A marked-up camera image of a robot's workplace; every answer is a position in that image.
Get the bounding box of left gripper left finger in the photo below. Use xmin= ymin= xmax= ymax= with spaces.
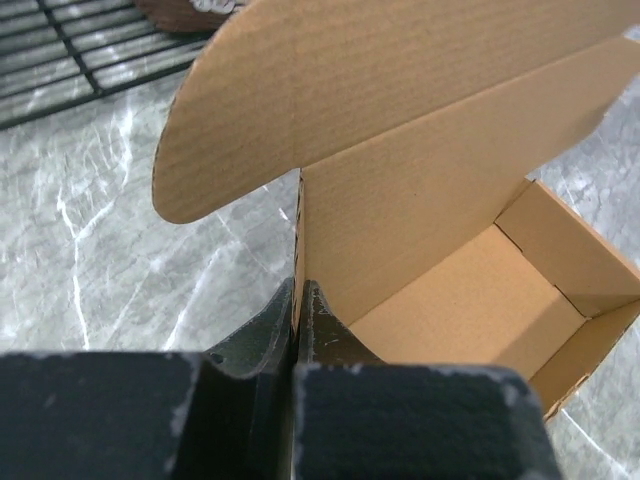
xmin=199 ymin=277 xmax=294 ymax=479

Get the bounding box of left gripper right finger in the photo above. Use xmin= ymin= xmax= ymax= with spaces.
xmin=297 ymin=280 xmax=384 ymax=365

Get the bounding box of brown cardboard box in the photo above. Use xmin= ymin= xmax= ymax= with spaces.
xmin=152 ymin=1 xmax=639 ymax=416

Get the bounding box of black wire rack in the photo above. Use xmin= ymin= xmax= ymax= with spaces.
xmin=1 ymin=0 xmax=210 ymax=129

